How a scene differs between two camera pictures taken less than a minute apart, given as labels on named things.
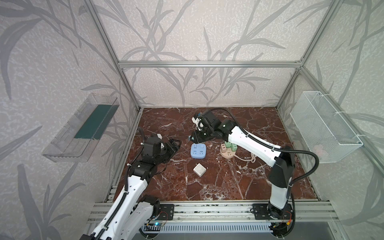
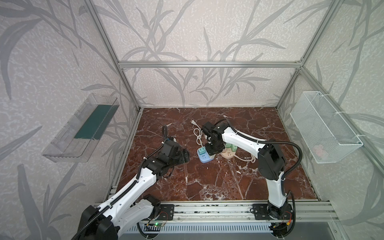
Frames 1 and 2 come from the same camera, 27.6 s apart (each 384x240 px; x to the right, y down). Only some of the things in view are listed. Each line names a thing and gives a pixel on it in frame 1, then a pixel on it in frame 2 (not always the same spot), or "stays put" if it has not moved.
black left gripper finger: x=169 y=149 to x=185 y=155
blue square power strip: x=198 y=150 to x=205 y=157
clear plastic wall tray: x=74 y=142 stays put
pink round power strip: x=228 y=154 stays put
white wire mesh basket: x=329 y=135 stays put
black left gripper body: x=172 y=145 to x=182 y=155
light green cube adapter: x=234 y=147 stays put
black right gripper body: x=199 y=131 to x=213 y=144
